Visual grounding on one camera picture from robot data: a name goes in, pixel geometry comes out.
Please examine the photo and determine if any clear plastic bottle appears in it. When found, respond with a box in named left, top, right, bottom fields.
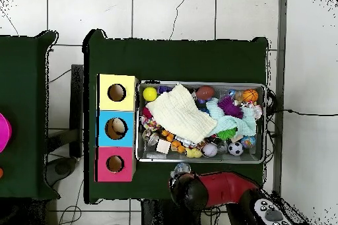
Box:
left=170, top=162, right=191, bottom=179

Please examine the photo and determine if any clear mesh bin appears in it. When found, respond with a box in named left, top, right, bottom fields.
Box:
left=135, top=80, right=267, bottom=164

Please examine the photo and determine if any wooden box with three holes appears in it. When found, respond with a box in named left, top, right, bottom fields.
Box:
left=95, top=73, right=139, bottom=183

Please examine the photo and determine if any cream waffle cloth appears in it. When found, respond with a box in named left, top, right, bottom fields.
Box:
left=145, top=83, right=218, bottom=145

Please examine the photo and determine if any yellow ball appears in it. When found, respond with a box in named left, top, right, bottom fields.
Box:
left=143, top=86, right=158, bottom=102

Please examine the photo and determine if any small wooden block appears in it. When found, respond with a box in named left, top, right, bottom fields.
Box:
left=155, top=139, right=172, bottom=154

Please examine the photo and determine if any brown toy football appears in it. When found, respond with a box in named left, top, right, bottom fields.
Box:
left=195, top=85, right=216, bottom=101

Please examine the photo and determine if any yellow rubber duck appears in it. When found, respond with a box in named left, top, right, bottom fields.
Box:
left=184, top=147, right=203, bottom=159

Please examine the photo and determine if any dark green table cloth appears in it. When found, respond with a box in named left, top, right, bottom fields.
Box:
left=82, top=28, right=271, bottom=205
left=0, top=30, right=61, bottom=201

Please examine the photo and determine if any white toy baseball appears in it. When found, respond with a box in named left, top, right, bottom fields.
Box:
left=201, top=143, right=219, bottom=158

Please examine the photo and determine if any mint green waffle cloth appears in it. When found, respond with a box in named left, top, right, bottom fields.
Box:
left=205, top=97, right=257, bottom=137

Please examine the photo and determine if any purple spiky monster toy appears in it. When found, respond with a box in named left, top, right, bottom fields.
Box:
left=217, top=95, right=244, bottom=119

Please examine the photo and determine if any black and white soccer ball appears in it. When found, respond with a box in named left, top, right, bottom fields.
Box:
left=228, top=141, right=244, bottom=156

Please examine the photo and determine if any orange toy basketball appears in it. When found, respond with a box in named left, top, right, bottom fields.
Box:
left=242, top=88, right=259, bottom=104

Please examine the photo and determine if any black metal stand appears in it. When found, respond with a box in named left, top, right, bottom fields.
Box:
left=47, top=63, right=85, bottom=158

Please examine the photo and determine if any magenta round object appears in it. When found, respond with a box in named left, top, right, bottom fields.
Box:
left=0, top=112, right=13, bottom=154

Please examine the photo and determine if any black floor cable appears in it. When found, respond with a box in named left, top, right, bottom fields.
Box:
left=266, top=108, right=338, bottom=117

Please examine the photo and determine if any grey metal post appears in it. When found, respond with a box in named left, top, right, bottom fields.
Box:
left=273, top=0, right=288, bottom=194

